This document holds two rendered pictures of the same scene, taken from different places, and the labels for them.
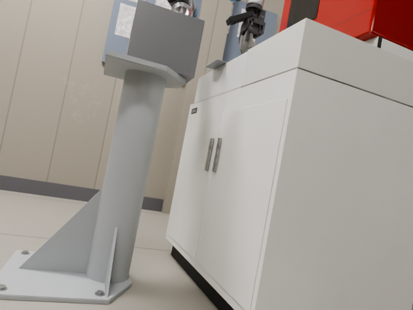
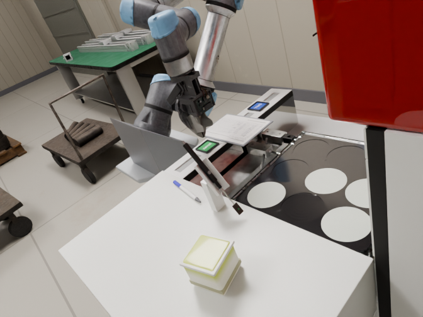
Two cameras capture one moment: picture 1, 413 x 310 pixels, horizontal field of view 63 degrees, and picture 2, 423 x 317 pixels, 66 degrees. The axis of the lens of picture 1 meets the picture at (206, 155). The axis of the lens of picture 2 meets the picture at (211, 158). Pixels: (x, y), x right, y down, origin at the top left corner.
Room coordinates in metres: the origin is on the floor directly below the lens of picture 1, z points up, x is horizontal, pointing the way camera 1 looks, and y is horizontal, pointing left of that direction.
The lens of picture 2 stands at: (1.23, -0.95, 1.46)
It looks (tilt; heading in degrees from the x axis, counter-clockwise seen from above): 31 degrees down; 78
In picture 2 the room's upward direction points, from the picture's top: 21 degrees counter-clockwise
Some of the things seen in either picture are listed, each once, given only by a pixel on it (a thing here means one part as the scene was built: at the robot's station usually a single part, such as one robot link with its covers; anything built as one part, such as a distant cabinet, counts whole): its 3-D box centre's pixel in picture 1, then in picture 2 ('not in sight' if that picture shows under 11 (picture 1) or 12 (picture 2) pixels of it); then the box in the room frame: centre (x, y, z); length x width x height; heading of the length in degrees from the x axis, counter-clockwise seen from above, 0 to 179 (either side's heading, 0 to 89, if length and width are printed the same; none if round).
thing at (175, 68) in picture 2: (254, 3); (179, 64); (1.43, -0.09, 1.23); 0.08 x 0.08 x 0.05
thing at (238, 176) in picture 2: not in sight; (246, 170); (1.49, -0.15, 0.87); 0.36 x 0.08 x 0.03; 21
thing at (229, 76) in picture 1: (225, 83); (238, 144); (1.54, -0.03, 0.89); 0.55 x 0.09 x 0.14; 21
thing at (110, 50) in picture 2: not in sight; (116, 72); (1.43, 3.92, 0.47); 2.58 x 1.01 x 0.93; 108
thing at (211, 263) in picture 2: not in sight; (212, 263); (1.25, -0.53, 1.00); 0.07 x 0.07 x 0.07; 36
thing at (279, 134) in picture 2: not in sight; (274, 136); (1.64, -0.09, 0.89); 0.08 x 0.03 x 0.03; 111
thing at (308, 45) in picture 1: (340, 81); (194, 275); (1.21, -0.44, 0.89); 0.62 x 0.35 x 0.14; 111
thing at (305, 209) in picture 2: not in sight; (325, 181); (1.61, -0.39, 0.90); 0.34 x 0.34 x 0.01; 21
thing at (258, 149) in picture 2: not in sight; (259, 149); (1.57, -0.12, 0.89); 0.08 x 0.03 x 0.03; 111
